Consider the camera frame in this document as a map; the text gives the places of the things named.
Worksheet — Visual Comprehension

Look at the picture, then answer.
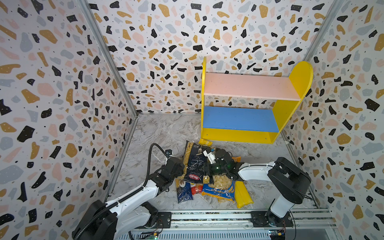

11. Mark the black penne pasta bag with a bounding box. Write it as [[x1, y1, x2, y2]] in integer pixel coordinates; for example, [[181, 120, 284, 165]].
[[179, 141, 212, 184]]

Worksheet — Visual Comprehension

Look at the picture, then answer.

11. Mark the blue orecchiette pasta bag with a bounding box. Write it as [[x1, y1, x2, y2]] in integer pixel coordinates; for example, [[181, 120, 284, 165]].
[[202, 175, 235, 202]]

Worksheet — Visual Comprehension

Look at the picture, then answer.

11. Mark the yellow spaghetti bag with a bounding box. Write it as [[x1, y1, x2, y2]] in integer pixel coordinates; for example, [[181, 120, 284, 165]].
[[235, 181, 254, 209]]

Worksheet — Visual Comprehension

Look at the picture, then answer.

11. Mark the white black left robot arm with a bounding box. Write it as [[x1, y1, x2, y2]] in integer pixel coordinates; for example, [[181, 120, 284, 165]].
[[72, 157, 184, 240]]

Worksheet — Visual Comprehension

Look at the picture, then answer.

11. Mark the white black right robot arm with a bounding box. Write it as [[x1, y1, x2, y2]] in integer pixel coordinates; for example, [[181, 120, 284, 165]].
[[204, 149, 312, 227]]

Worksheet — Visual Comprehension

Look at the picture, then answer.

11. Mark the dark blue pasta bag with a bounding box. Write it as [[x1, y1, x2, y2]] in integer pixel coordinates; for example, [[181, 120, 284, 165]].
[[176, 180, 193, 204]]

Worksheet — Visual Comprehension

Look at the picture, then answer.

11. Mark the red pasta packet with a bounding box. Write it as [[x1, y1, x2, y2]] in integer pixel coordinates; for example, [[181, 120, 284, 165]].
[[191, 184, 204, 195]]

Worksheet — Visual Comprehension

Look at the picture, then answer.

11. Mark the yellow wooden shelf unit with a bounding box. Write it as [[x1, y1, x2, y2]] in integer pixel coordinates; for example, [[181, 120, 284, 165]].
[[201, 59, 314, 144]]

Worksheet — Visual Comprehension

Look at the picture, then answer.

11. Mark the yellow spaghetti box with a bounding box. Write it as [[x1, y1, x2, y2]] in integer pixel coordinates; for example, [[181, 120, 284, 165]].
[[199, 139, 213, 147]]

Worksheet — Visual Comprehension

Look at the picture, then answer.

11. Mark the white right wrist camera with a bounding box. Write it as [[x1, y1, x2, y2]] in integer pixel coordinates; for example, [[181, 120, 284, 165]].
[[203, 151, 216, 165]]

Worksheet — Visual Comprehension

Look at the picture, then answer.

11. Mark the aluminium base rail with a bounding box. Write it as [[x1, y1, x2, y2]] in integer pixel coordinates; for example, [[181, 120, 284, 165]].
[[116, 208, 338, 240]]

